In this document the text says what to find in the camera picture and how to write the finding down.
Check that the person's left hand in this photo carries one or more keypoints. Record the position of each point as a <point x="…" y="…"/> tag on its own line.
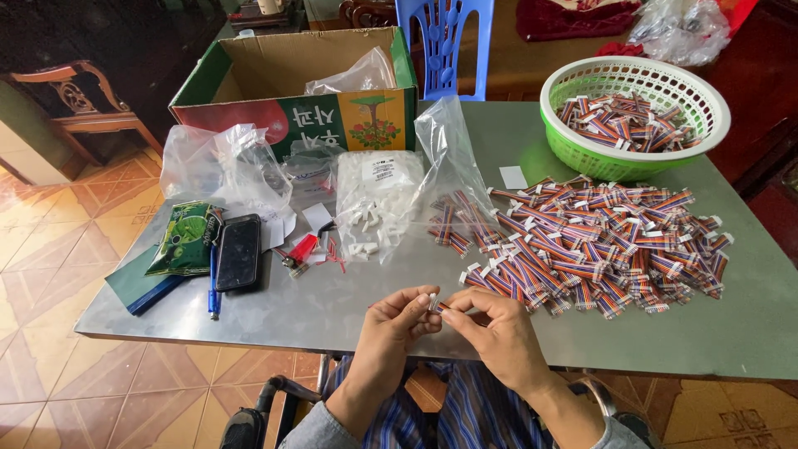
<point x="389" y="333"/>

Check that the person's right hand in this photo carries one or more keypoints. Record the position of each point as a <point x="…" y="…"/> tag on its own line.
<point x="499" y="340"/>

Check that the person's striped trousers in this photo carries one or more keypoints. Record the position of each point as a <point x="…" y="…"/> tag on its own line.
<point x="461" y="408"/>

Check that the red lighter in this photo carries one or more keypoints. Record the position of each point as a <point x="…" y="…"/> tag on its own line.
<point x="302" y="248"/>

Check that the clear bag of white connectors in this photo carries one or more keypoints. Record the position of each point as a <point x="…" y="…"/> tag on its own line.
<point x="377" y="203"/>

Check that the white paper card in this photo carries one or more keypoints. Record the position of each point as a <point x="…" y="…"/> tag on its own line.
<point x="316" y="216"/>

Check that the white paper slip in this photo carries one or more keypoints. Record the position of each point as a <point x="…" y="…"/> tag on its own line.
<point x="513" y="178"/>

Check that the black smartphone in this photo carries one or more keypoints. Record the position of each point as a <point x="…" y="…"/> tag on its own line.
<point x="238" y="252"/>

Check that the small clear zip bag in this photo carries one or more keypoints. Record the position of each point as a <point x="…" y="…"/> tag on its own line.
<point x="310" y="171"/>

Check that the blue pen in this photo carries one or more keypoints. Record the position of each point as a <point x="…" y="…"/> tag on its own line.
<point x="214" y="284"/>

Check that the green snack packet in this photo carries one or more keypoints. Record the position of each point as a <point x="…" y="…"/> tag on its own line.
<point x="186" y="239"/>

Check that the crumpled clear plastic bag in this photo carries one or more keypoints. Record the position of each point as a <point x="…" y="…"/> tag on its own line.
<point x="221" y="165"/>

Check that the dark green notebook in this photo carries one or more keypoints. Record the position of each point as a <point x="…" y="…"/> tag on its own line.
<point x="140" y="284"/>

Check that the cardboard box with fruit print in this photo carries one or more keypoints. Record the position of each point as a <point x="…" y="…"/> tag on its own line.
<point x="293" y="93"/>

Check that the clear plastic bag in box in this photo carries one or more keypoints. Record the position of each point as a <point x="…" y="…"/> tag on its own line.
<point x="355" y="73"/>

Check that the blue plastic chair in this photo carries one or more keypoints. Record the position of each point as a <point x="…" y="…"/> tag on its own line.
<point x="446" y="47"/>

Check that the dark red cloth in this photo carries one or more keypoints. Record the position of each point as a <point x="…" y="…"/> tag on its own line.
<point x="577" y="18"/>

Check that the clear plastic bag with parts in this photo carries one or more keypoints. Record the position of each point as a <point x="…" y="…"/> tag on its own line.
<point x="682" y="30"/>

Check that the carved wooden chair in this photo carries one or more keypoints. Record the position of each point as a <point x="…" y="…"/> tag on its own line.
<point x="84" y="103"/>

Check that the wheelchair frame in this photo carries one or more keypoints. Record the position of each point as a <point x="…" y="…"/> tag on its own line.
<point x="274" y="408"/>

